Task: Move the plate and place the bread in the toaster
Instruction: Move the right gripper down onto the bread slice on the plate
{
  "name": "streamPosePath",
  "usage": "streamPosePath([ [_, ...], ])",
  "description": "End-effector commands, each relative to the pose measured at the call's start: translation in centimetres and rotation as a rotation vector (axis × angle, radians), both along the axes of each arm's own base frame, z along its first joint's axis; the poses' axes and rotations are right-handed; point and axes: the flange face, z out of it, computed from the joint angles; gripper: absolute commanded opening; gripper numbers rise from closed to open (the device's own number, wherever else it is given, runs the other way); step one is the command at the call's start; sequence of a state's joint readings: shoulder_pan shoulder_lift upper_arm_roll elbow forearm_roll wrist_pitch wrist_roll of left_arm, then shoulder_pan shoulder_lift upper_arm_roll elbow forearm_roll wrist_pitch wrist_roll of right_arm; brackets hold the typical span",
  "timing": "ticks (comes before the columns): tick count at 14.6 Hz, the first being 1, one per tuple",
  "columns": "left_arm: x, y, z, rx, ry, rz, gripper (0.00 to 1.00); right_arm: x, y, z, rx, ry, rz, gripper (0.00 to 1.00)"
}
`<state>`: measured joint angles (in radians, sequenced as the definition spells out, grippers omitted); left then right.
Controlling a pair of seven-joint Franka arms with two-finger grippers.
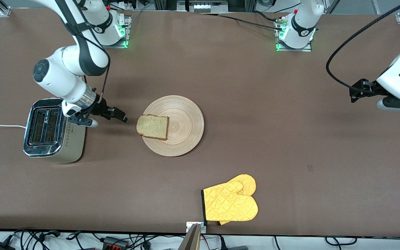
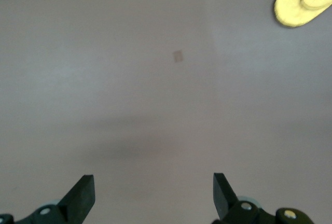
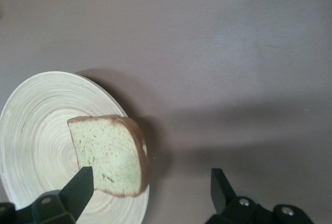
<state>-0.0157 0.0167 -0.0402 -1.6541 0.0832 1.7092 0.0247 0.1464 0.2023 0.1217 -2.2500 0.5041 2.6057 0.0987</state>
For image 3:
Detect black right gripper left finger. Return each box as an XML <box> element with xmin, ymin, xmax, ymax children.
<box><xmin>0</xmin><ymin>166</ymin><xmax>94</xmax><ymax>224</ymax></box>

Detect round wooden plate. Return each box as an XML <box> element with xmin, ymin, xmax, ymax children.
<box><xmin>0</xmin><ymin>71</ymin><xmax>151</xmax><ymax>224</ymax></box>

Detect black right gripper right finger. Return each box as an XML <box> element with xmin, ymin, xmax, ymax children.
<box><xmin>206</xmin><ymin>167</ymin><xmax>315</xmax><ymax>224</ymax></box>

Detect slice of bread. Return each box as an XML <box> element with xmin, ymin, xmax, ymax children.
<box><xmin>67</xmin><ymin>114</ymin><xmax>152</xmax><ymax>199</ymax></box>

